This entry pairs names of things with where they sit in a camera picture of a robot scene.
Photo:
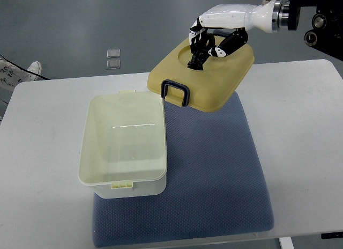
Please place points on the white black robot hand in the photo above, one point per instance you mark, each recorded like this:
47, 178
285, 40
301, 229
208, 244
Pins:
237, 17

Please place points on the yellow storage box lid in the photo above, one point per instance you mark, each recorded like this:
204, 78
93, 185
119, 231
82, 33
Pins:
206, 90

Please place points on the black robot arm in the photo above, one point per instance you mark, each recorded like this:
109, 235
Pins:
326, 33

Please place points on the white storage box base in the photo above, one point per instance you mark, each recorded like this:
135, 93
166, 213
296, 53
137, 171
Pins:
124, 145

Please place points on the upper clear floor tile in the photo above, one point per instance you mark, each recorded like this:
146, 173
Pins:
113, 53

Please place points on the clear floor tile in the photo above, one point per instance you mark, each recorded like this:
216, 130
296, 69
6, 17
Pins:
114, 63
113, 53

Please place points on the lower clear floor tile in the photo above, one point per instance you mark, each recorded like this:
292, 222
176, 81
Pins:
114, 63

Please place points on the blue textured mat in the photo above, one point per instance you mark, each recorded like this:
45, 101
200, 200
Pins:
215, 184

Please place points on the person's white sneaker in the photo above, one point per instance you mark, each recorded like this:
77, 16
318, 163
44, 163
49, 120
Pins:
35, 70

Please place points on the person's patterned trouser leg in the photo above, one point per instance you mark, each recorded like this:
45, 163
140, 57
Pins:
12, 75

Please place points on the white table leg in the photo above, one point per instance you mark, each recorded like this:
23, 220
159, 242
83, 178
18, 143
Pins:
286, 243

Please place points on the black table bracket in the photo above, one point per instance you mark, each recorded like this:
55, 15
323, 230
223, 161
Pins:
332, 235

